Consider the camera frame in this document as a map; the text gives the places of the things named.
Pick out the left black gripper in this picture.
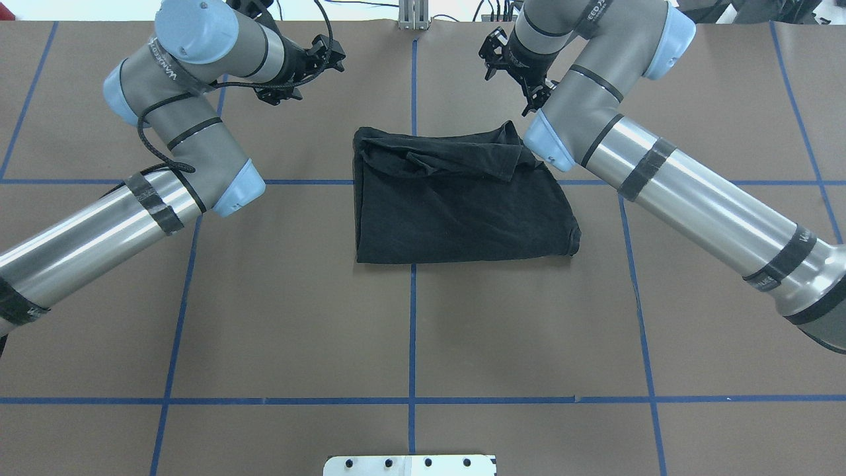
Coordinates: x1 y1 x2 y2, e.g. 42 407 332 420
254 35 346 106

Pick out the white mounting plate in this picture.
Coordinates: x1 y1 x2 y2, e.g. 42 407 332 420
323 454 498 475

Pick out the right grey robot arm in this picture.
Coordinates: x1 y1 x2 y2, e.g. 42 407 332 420
479 1 845 354

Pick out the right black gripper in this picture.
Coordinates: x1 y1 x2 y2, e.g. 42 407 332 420
479 28 559 116

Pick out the black printed t-shirt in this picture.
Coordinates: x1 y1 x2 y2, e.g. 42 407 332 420
353 121 582 264

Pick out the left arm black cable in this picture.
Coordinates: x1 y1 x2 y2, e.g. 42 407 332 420
137 0 334 174

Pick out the aluminium frame post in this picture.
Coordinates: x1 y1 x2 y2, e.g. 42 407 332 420
398 0 431 30

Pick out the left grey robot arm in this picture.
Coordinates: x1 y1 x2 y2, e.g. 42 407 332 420
2 1 346 338

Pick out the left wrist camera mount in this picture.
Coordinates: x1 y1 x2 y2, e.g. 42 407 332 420
225 0 277 28

